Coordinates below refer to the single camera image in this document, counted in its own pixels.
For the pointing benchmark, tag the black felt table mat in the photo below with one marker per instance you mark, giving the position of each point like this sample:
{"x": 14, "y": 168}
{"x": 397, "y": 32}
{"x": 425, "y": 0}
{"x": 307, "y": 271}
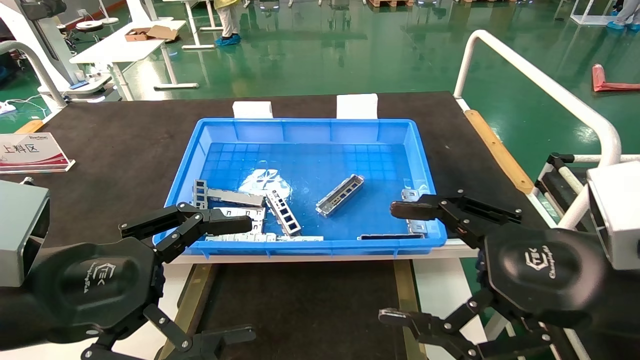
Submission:
{"x": 125, "y": 140}

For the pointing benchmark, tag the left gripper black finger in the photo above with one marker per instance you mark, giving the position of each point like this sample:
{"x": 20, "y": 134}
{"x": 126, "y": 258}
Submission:
{"x": 220, "y": 337}
{"x": 220, "y": 221}

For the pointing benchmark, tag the person in yellow coat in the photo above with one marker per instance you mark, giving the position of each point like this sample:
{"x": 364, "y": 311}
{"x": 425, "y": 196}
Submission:
{"x": 227, "y": 20}

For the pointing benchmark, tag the red folded object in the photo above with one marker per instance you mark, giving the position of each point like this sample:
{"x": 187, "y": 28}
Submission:
{"x": 600, "y": 80}

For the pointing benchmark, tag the white metal floor frame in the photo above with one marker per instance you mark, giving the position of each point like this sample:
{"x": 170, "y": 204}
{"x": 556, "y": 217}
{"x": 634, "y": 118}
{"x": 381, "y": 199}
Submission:
{"x": 595, "y": 21}

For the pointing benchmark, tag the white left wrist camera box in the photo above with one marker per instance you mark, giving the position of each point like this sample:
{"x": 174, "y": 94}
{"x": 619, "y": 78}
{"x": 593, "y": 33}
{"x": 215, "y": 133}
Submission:
{"x": 20, "y": 230}

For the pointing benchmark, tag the blue plastic bin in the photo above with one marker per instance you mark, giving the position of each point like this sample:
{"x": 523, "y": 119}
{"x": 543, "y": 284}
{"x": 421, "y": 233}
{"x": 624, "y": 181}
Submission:
{"x": 310, "y": 150}

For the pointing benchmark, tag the short wooden edge strip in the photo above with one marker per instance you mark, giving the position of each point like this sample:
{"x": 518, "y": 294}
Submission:
{"x": 30, "y": 126}

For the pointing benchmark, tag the open cardboard box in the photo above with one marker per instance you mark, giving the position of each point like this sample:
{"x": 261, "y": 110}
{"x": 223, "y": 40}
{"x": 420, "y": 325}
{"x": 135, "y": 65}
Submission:
{"x": 137, "y": 35}

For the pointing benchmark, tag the long thin silver bracket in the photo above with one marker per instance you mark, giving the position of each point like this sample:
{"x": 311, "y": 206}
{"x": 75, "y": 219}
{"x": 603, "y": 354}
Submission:
{"x": 300, "y": 238}

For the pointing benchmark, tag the small silver clip bracket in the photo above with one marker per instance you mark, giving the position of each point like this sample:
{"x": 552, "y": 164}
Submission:
{"x": 417, "y": 226}

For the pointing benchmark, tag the black round stool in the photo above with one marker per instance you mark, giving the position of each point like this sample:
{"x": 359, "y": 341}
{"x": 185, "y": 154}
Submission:
{"x": 90, "y": 25}

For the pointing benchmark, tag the silver perforated metal bracket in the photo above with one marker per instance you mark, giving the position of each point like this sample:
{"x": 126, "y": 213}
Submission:
{"x": 340, "y": 195}

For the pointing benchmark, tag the silver metal bracket square holes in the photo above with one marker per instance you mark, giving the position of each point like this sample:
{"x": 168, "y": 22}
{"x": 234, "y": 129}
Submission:
{"x": 285, "y": 215}

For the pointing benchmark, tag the wooden pallet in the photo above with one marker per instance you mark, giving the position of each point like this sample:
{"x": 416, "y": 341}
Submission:
{"x": 390, "y": 3}

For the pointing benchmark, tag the grey tubular guard rail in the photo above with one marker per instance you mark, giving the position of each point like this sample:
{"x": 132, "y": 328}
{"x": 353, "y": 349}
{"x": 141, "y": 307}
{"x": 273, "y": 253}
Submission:
{"x": 35, "y": 62}

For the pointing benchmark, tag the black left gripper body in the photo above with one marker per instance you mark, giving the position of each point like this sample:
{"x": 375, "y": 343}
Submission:
{"x": 95, "y": 285}

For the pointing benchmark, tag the white foam block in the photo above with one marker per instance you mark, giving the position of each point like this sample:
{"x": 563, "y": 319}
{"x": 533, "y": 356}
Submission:
{"x": 252, "y": 110}
{"x": 357, "y": 106}

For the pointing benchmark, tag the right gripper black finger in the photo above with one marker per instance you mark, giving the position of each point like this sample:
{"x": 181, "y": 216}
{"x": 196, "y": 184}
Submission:
{"x": 425, "y": 325}
{"x": 415, "y": 210}

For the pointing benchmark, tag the black flat metal strip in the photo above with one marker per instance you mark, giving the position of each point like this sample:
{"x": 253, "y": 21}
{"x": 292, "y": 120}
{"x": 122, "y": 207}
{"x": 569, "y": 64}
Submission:
{"x": 390, "y": 236}

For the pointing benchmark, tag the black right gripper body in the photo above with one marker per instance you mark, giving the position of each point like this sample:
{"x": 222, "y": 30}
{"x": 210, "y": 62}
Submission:
{"x": 545, "y": 270}

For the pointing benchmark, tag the white tubular guard rail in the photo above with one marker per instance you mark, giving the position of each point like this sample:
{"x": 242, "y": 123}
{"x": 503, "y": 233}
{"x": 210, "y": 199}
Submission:
{"x": 550, "y": 85}

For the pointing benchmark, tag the person with blue shoe covers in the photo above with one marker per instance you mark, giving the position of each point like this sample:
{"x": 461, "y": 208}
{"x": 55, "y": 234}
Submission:
{"x": 625, "y": 12}

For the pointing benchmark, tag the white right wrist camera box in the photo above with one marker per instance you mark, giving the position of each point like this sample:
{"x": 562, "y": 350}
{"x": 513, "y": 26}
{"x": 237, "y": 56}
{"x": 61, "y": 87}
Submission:
{"x": 617, "y": 215}

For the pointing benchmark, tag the white round pedestal base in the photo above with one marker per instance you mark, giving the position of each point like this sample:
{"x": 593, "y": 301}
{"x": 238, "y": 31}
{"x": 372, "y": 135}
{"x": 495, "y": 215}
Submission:
{"x": 109, "y": 20}

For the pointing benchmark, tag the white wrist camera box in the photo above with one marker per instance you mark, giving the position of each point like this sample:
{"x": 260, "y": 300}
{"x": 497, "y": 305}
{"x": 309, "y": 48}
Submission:
{"x": 20, "y": 230}
{"x": 617, "y": 215}

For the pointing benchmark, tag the white power strip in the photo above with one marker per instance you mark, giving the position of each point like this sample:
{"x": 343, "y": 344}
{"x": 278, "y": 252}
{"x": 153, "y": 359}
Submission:
{"x": 6, "y": 107}

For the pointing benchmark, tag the white roller tube black cap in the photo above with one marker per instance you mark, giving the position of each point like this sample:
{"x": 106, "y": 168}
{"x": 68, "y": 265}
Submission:
{"x": 570, "y": 177}

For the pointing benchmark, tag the acrylic sign red white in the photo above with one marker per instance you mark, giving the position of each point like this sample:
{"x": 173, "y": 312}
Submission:
{"x": 30, "y": 150}

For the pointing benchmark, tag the silver L-shaped metal bracket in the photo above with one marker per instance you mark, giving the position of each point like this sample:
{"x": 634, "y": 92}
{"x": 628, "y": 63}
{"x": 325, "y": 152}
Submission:
{"x": 235, "y": 197}

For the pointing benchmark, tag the white machine stand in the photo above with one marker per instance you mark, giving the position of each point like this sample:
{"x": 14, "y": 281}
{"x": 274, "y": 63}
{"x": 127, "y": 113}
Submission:
{"x": 45, "y": 40}

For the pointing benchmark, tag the white desk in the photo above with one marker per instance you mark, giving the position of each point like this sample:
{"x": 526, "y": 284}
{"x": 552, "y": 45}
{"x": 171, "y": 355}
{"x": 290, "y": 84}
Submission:
{"x": 125, "y": 45}

